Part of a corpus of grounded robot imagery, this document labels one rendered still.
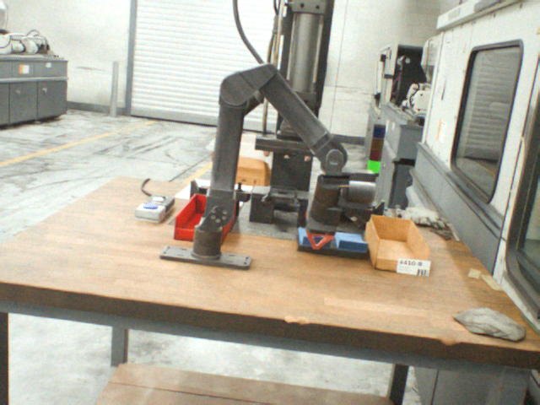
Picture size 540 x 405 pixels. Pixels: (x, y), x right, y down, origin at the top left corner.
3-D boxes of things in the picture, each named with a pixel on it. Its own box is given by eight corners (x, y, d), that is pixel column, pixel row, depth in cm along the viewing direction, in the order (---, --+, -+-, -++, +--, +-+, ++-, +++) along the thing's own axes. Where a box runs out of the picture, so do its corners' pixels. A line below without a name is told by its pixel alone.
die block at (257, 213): (248, 221, 164) (251, 196, 162) (251, 213, 174) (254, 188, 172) (319, 230, 163) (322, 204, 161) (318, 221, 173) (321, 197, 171)
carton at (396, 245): (373, 272, 136) (378, 241, 134) (364, 241, 160) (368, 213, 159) (428, 279, 136) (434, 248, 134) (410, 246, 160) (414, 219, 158)
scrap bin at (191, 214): (173, 240, 141) (175, 216, 140) (193, 213, 165) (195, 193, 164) (222, 245, 141) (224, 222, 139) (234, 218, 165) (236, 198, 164)
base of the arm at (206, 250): (168, 216, 132) (160, 224, 125) (255, 227, 131) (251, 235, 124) (165, 249, 134) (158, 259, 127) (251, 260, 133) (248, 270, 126)
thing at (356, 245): (337, 251, 140) (339, 240, 139) (334, 233, 155) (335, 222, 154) (367, 254, 140) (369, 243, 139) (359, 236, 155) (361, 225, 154)
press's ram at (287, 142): (252, 160, 159) (264, 49, 152) (260, 148, 184) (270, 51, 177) (318, 169, 158) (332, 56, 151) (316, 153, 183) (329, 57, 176)
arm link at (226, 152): (231, 220, 132) (251, 75, 124) (231, 229, 125) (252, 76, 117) (204, 217, 131) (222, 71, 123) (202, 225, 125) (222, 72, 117)
